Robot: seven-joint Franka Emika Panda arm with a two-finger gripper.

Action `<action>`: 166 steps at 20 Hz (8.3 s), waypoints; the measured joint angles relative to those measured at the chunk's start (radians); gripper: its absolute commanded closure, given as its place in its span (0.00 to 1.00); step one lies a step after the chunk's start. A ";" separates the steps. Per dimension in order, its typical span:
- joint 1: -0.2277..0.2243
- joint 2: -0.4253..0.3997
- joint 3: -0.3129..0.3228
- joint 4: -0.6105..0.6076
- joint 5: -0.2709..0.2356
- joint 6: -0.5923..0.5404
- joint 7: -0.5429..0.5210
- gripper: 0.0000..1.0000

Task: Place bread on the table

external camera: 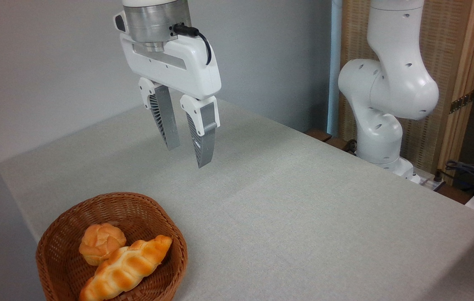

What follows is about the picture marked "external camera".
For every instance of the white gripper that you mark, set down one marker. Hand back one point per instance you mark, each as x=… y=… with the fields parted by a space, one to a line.
x=186 y=67

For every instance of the wooden bamboo folding screen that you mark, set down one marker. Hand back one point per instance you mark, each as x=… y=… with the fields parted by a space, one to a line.
x=450 y=42

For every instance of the round golden bread roll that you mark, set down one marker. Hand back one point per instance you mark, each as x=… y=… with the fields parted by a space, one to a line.
x=101 y=242

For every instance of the white vertical pipe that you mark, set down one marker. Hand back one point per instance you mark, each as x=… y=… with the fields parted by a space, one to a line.
x=335 y=62

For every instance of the grey tablecloth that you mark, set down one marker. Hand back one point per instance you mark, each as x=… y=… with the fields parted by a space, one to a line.
x=303 y=230

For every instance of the long twisted bread loaf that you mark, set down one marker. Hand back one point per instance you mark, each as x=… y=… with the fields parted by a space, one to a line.
x=126 y=267

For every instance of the brown wicker basket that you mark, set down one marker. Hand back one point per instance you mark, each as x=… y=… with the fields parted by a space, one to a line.
x=136 y=213

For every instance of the white power strip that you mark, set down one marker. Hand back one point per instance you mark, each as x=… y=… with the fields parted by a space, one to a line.
x=429 y=182

